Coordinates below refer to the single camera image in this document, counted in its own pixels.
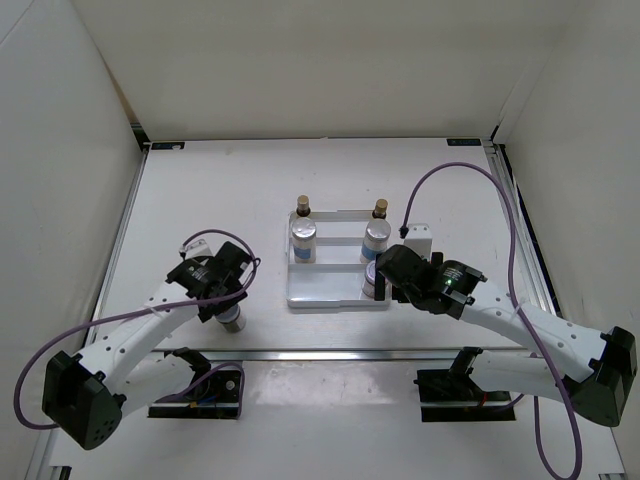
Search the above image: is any short white-lid jar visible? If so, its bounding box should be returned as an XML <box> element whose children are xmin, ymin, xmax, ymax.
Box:
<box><xmin>215</xmin><ymin>304</ymin><xmax>246</xmax><ymax>334</ymax></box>
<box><xmin>362</xmin><ymin>261</ymin><xmax>376</xmax><ymax>299</ymax></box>

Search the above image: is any tall silver-lid jar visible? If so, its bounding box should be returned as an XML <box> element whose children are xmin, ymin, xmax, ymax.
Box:
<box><xmin>360</xmin><ymin>218</ymin><xmax>391</xmax><ymax>263</ymax></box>
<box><xmin>290</xmin><ymin>217</ymin><xmax>317</xmax><ymax>263</ymax></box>

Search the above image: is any brown sauce bottle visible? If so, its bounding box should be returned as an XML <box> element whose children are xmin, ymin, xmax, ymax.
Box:
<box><xmin>372</xmin><ymin>198</ymin><xmax>388</xmax><ymax>219</ymax></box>
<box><xmin>296</xmin><ymin>195</ymin><xmax>311</xmax><ymax>218</ymax></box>

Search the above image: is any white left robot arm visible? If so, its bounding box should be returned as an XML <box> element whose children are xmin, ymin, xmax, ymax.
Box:
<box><xmin>42</xmin><ymin>242</ymin><xmax>255</xmax><ymax>450</ymax></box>

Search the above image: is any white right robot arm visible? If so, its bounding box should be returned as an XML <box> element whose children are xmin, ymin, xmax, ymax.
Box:
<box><xmin>374</xmin><ymin>245</ymin><xmax>637</xmax><ymax>427</ymax></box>

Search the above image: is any white tiered organizer tray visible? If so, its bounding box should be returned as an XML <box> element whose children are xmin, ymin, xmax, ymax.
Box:
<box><xmin>286</xmin><ymin>210</ymin><xmax>391</xmax><ymax>311</ymax></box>

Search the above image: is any left blue corner label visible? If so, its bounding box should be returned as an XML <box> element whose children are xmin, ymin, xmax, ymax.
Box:
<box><xmin>150</xmin><ymin>142</ymin><xmax>185</xmax><ymax>151</ymax></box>

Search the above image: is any blue corner label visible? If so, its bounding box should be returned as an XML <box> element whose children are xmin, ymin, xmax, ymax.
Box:
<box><xmin>150</xmin><ymin>142</ymin><xmax>185</xmax><ymax>151</ymax></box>
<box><xmin>446</xmin><ymin>138</ymin><xmax>483</xmax><ymax>147</ymax></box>

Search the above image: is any right blue corner label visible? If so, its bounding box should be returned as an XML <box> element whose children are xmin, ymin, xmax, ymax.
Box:
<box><xmin>446</xmin><ymin>138</ymin><xmax>483</xmax><ymax>147</ymax></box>

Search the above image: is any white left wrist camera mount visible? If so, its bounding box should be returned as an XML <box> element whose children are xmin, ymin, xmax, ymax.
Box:
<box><xmin>179</xmin><ymin>239</ymin><xmax>212</xmax><ymax>260</ymax></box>

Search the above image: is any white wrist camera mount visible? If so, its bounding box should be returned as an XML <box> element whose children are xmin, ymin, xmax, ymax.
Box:
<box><xmin>179</xmin><ymin>239</ymin><xmax>212</xmax><ymax>260</ymax></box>
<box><xmin>402</xmin><ymin>223</ymin><xmax>433</xmax><ymax>259</ymax></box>

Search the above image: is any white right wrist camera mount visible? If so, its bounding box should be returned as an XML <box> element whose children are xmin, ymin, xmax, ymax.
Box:
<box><xmin>402</xmin><ymin>223</ymin><xmax>433</xmax><ymax>259</ymax></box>

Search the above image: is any aluminium front rail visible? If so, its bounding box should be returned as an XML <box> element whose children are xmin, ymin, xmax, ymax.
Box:
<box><xmin>149</xmin><ymin>348</ymin><xmax>541</xmax><ymax>362</ymax></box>

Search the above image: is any aluminium right frame rail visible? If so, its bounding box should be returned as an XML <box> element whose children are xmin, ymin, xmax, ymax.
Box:
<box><xmin>483</xmin><ymin>140</ymin><xmax>564</xmax><ymax>318</ymax></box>

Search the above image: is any aluminium frame rail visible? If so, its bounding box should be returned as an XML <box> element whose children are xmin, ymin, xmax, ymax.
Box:
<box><xmin>483</xmin><ymin>140</ymin><xmax>564</xmax><ymax>318</ymax></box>
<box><xmin>25</xmin><ymin>121</ymin><xmax>149</xmax><ymax>479</ymax></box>

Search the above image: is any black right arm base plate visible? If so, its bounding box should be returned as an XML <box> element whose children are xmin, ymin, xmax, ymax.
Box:
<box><xmin>414</xmin><ymin>369</ymin><xmax>516</xmax><ymax>423</ymax></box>

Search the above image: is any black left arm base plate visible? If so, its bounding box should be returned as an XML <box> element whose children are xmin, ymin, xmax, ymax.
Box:
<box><xmin>147</xmin><ymin>362</ymin><xmax>245</xmax><ymax>420</ymax></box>

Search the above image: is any aluminium left frame rail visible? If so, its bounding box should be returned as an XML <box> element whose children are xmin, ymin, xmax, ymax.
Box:
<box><xmin>25</xmin><ymin>121</ymin><xmax>149</xmax><ymax>479</ymax></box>

